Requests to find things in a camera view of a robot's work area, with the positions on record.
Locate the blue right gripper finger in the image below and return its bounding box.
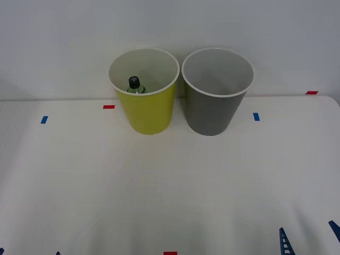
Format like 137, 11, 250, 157
278, 227, 295, 255
328, 220, 340, 244

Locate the grey plastic waste bin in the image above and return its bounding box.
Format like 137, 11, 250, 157
181, 47, 256, 137

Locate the yellow-green plastic waste bin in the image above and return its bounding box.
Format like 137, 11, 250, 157
107, 47, 181, 135

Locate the clear bottle with black cap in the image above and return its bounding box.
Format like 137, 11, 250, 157
126, 75, 148, 95

